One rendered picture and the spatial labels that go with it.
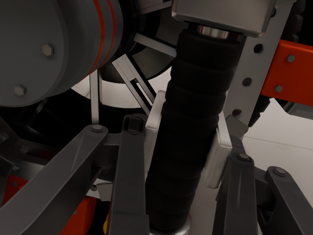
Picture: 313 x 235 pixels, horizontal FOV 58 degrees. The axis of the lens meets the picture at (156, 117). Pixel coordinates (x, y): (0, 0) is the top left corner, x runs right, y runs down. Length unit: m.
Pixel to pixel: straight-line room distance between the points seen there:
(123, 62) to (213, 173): 0.36
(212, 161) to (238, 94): 0.24
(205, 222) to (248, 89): 1.07
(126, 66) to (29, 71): 0.26
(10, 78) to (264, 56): 0.29
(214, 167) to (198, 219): 1.25
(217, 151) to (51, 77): 0.16
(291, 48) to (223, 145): 0.25
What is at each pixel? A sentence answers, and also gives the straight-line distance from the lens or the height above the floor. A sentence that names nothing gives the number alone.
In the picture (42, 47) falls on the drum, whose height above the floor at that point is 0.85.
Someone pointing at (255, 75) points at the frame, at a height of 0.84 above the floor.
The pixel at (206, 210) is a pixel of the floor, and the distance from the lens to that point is 1.48.
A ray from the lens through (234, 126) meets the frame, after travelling 0.41.
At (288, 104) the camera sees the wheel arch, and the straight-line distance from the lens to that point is 0.63.
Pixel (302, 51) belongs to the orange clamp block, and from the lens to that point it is 0.40.
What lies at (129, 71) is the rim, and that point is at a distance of 0.50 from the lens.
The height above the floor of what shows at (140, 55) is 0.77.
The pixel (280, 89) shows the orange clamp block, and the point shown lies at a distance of 0.40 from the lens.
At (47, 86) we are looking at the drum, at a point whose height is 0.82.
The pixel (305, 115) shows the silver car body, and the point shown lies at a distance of 0.63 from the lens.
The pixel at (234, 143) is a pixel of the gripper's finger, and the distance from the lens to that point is 0.18.
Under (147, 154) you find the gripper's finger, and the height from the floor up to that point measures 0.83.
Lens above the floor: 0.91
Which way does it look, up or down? 24 degrees down
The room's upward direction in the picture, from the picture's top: 13 degrees clockwise
